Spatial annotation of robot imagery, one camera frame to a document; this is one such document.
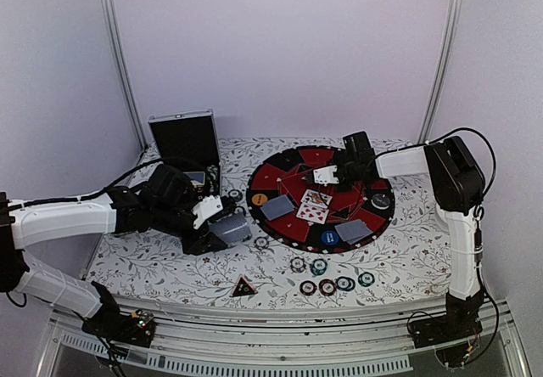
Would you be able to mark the clear acrylic round disc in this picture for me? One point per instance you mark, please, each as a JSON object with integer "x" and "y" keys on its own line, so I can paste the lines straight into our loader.
{"x": 381, "y": 201}

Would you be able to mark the boxed playing card deck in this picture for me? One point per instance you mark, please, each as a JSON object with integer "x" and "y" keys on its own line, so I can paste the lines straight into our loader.
{"x": 198, "y": 179}

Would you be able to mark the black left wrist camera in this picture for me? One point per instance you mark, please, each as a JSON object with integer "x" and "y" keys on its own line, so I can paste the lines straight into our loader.
{"x": 231, "y": 206}

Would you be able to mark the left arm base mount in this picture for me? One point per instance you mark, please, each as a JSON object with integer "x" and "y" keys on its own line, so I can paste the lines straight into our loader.
{"x": 136, "y": 328}

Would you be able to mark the face-up court card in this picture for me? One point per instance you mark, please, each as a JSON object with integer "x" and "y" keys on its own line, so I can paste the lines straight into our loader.
{"x": 316, "y": 198}

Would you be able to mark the green 20 chip stack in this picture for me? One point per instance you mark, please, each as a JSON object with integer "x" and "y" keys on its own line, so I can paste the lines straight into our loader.
{"x": 213, "y": 174}

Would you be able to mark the orange big blind button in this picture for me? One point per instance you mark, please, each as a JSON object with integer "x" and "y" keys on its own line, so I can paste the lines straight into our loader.
{"x": 259, "y": 199}

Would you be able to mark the single blue backed card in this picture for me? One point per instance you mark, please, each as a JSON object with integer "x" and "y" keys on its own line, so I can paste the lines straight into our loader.
{"x": 352, "y": 231}
{"x": 277, "y": 207}

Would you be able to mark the left aluminium frame post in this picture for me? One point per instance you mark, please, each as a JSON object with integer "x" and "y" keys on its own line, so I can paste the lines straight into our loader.
{"x": 113, "y": 30}

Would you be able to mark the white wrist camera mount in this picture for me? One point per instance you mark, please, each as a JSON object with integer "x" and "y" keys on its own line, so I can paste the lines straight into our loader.
{"x": 325, "y": 175}
{"x": 205, "y": 209}

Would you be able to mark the front aluminium rail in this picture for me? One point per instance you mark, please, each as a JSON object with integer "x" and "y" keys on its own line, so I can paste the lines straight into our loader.
{"x": 348, "y": 341}

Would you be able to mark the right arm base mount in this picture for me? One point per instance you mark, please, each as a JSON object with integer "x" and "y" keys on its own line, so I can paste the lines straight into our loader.
{"x": 461, "y": 320}

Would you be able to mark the eight of hearts card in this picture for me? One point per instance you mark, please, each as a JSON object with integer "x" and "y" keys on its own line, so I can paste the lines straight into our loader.
{"x": 312, "y": 213}

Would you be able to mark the aluminium poker case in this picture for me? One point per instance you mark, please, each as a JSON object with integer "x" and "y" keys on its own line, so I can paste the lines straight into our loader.
{"x": 190, "y": 135}

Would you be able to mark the blue card deck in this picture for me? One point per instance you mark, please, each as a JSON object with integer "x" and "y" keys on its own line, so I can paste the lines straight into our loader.
{"x": 231, "y": 230}

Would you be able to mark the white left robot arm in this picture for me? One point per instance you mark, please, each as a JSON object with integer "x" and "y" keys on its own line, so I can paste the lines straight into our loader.
{"x": 27, "y": 223}

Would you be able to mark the blue green 50 chip pile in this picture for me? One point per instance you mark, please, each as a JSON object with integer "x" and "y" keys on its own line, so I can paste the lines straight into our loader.
{"x": 345, "y": 284}
{"x": 318, "y": 267}
{"x": 236, "y": 194}

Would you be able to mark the round red black poker mat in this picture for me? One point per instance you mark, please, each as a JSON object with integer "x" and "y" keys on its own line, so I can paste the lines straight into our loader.
{"x": 288, "y": 172}

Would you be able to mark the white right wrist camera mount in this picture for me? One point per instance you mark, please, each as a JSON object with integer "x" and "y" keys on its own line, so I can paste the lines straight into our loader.
{"x": 325, "y": 175}

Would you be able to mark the black triangular dealer plate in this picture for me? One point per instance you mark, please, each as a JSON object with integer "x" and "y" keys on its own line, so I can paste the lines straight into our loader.
{"x": 243, "y": 288}

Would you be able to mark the red black 100 chip pile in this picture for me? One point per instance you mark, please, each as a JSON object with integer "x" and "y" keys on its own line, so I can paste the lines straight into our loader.
{"x": 307, "y": 288}
{"x": 327, "y": 287}

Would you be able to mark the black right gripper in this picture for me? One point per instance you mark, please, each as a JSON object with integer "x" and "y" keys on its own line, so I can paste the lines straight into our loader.
{"x": 339, "y": 159}

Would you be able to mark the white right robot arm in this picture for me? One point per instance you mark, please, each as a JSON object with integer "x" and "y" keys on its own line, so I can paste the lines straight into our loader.
{"x": 459, "y": 187}

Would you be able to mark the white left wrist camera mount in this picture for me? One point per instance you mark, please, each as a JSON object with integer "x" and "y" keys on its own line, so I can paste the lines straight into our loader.
{"x": 205, "y": 209}

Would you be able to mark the blue small blind button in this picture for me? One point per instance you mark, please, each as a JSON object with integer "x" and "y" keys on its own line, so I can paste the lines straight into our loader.
{"x": 330, "y": 238}

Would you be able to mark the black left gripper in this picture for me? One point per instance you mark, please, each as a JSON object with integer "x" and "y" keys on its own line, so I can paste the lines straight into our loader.
{"x": 197, "y": 245}

